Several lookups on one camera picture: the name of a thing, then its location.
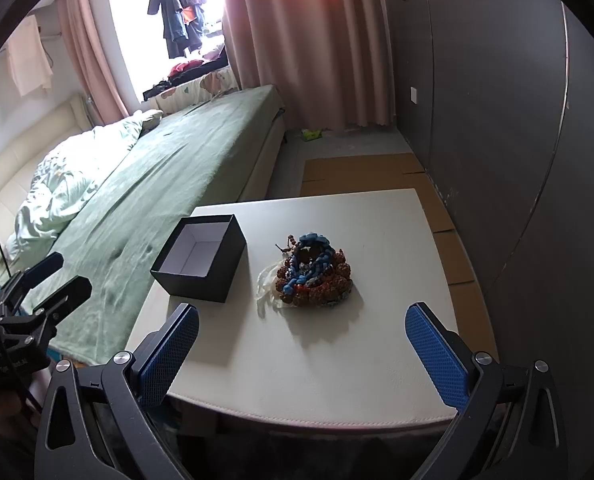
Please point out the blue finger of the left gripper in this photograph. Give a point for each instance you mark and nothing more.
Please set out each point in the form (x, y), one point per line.
(62, 302)
(37, 269)

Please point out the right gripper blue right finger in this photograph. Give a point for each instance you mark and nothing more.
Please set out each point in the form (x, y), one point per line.
(446, 358)

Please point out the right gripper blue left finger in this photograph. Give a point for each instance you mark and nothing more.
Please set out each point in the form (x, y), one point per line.
(161, 354)

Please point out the black jewelry box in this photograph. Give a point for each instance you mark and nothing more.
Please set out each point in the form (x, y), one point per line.
(200, 257)

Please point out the green bed blanket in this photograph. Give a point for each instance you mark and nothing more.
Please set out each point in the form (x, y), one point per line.
(219, 152)

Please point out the cream bed headboard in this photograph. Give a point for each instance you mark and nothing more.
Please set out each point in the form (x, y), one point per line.
(18, 161)

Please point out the light green crumpled duvet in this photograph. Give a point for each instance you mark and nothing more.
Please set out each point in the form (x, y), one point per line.
(67, 178)

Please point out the pink curtain left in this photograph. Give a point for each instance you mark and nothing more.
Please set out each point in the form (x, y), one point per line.
(83, 44)

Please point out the pink curtain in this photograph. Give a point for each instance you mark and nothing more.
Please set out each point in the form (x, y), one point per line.
(327, 58)
(83, 44)

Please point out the floral pillow at window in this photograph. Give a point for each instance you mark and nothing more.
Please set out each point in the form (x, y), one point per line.
(196, 91)

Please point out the hanging white shirt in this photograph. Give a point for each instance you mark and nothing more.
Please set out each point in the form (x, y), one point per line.
(28, 64)

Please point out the brown cardboard floor sheet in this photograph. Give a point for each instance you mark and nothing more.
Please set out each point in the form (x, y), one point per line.
(392, 202)

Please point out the green object on floor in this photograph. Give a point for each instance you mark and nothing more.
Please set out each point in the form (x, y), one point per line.
(310, 135)

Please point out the dark grey wardrobe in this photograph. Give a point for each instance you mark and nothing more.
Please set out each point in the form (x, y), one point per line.
(505, 127)

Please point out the hanging dark clothes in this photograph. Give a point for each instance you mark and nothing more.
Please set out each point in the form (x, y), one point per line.
(183, 24)

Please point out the pink curtain right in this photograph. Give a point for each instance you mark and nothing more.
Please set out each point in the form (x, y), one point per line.
(327, 58)

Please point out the white wall switch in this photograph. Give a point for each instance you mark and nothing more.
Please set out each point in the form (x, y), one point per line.
(413, 95)

